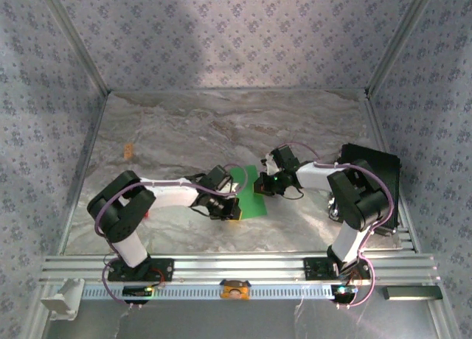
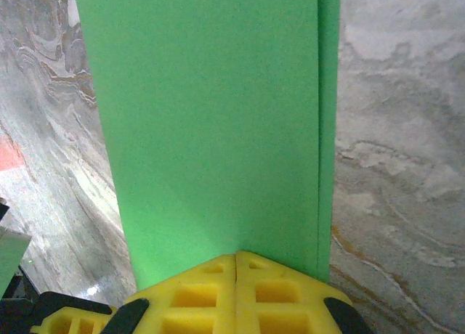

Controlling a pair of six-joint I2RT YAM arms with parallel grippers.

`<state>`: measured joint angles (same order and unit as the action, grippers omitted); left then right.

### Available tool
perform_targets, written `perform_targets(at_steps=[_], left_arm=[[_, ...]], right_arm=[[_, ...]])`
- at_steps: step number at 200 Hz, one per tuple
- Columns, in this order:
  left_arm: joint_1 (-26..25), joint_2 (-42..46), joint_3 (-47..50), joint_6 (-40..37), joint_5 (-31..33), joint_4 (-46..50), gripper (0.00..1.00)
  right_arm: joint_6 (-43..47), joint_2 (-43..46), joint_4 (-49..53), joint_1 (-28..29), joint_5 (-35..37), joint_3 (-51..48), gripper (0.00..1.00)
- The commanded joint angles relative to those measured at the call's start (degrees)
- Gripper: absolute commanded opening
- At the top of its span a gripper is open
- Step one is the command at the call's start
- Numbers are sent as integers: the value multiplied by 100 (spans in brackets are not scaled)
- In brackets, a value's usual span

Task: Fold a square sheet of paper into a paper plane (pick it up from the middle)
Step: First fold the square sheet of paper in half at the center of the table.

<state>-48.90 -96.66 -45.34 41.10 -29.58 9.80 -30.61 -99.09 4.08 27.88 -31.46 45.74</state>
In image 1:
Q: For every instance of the green paper sheet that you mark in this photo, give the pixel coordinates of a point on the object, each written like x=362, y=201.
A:
x=250, y=202

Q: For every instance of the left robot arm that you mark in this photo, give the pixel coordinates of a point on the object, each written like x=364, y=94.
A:
x=173, y=191

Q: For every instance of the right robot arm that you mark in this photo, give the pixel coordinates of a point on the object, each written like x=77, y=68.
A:
x=317, y=175

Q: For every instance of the shiny chrome metal fitting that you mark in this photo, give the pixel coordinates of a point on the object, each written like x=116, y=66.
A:
x=334, y=208

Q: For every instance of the small orange tag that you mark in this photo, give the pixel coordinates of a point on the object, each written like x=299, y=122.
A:
x=128, y=151

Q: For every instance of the black ribbed box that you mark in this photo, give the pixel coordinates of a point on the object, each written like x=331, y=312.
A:
x=383, y=166

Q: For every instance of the black flat bar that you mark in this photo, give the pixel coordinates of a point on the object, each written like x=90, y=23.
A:
x=411, y=293

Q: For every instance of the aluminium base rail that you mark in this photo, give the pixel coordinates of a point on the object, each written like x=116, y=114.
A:
x=239, y=267

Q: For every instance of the orange connector on rail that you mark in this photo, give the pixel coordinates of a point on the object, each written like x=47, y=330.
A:
x=235, y=290

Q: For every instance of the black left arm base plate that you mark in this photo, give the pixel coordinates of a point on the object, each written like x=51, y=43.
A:
x=166, y=269

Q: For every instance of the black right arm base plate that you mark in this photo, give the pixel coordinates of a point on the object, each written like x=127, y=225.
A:
x=313, y=269

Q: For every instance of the aluminium side rail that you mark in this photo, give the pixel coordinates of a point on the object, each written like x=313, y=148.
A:
x=380, y=132
x=84, y=169

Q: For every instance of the white plastic bracket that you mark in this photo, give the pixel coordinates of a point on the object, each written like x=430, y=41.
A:
x=60, y=298

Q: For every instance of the aluminium frame post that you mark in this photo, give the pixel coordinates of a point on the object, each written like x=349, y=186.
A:
x=400, y=40
x=76, y=40

